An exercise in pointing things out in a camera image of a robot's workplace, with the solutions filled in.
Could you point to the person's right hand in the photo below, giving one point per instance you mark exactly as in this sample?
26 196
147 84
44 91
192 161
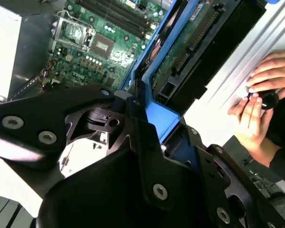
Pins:
273 71

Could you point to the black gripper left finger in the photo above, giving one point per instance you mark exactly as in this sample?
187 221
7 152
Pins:
31 114

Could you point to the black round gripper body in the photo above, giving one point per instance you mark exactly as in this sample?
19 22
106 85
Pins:
97 194

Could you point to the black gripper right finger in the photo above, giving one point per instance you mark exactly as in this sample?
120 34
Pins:
228 190

